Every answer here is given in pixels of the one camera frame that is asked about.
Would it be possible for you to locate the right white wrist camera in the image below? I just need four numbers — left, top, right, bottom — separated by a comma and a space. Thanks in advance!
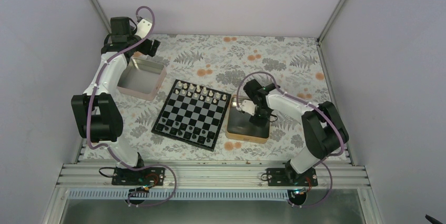
237, 99, 256, 116

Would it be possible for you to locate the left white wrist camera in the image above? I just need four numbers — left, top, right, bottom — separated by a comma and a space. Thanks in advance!
135, 18, 153, 39

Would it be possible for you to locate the yellow metal tin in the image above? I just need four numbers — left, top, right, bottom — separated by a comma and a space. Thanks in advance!
225, 97, 270, 144

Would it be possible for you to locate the pink metal tin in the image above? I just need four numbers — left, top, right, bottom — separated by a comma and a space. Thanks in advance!
117, 58, 167, 101

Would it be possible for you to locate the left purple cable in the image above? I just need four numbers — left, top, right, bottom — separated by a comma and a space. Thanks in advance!
85, 6, 178, 208

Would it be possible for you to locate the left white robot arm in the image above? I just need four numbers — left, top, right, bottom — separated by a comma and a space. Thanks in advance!
70, 17, 155, 185

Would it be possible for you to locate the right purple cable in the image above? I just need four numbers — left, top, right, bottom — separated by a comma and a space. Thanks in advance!
236, 72, 346, 209

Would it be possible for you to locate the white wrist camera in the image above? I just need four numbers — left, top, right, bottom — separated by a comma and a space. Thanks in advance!
135, 18, 153, 39
237, 99, 256, 116

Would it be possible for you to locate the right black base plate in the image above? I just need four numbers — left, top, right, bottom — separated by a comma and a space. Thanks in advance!
266, 168, 318, 187

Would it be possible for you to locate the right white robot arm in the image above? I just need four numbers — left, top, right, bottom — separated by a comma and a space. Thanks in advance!
238, 79, 349, 186

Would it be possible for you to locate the floral table mat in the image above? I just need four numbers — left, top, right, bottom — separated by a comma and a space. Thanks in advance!
115, 35, 330, 161

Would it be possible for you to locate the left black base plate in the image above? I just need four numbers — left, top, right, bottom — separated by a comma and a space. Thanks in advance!
111, 167, 165, 187

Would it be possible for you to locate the black white chess board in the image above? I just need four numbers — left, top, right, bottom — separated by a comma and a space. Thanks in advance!
151, 79, 231, 151

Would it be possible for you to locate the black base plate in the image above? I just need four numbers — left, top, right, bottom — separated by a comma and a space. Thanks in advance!
111, 167, 165, 187
266, 168, 318, 187

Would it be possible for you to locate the aluminium mounting rail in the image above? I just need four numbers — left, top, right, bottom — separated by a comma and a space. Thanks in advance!
56, 161, 371, 189

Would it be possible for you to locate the purple cable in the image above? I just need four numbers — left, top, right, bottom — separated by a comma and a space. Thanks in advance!
236, 72, 346, 209
85, 6, 178, 208

